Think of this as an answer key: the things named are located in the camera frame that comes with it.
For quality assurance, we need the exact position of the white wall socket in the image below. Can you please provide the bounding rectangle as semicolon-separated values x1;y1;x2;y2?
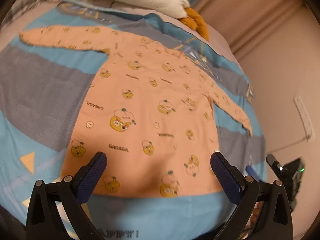
293;95;315;141

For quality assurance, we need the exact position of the pink curtain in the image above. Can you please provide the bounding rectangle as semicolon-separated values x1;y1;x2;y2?
192;0;311;61

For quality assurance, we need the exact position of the pink cartoon print shirt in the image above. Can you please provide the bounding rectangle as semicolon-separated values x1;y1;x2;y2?
20;25;253;198

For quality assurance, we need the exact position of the blue grey bed cover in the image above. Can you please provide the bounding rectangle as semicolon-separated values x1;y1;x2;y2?
1;3;267;239

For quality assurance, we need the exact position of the person's right hand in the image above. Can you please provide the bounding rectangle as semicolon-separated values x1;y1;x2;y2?
248;202;264;229

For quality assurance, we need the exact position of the plaid pillow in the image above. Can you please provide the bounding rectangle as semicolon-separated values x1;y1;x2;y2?
1;0;44;28

